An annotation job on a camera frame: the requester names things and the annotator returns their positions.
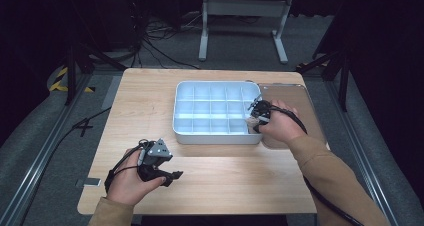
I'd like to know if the person's right hand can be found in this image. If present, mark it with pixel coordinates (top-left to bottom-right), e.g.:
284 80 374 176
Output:
258 99 308 147

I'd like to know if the bundle of black floor cables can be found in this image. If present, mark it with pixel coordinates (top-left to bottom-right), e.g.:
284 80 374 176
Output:
129 5 202 71

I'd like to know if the aluminium floor rail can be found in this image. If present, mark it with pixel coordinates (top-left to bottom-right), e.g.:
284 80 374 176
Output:
324 80 402 226
0 73 93 226

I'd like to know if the grey floor tape strip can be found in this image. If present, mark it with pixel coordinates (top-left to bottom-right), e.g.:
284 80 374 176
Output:
101 74 123 111

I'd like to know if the yellow and black floor tape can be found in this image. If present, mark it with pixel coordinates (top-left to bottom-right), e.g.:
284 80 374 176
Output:
48 66 97 94

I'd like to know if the person's left hand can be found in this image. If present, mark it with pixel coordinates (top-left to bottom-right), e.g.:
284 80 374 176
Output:
106 147 167 207

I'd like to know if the left hand-held gripper black cable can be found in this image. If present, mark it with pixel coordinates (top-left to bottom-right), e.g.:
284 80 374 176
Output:
103 138 150 194

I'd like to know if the grey tape piece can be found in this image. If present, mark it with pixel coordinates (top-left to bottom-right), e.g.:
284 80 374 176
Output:
75 177 102 189

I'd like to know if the white divided storage box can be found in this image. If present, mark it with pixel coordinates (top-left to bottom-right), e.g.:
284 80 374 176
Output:
171 80 269 146

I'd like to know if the long black floor cable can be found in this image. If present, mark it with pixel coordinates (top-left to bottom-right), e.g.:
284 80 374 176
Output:
19 107 113 226

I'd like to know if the black metal stand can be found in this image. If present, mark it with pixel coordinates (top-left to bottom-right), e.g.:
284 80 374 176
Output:
295 48 352 113
64 0 128 107

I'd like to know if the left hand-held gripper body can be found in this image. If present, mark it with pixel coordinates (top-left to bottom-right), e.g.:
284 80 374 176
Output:
136 137 174 182

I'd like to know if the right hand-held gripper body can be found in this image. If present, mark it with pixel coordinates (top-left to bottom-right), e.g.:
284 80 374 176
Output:
248 95 272 125

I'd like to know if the white metal table frame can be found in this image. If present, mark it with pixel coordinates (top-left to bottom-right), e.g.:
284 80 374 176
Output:
198 0 295 66

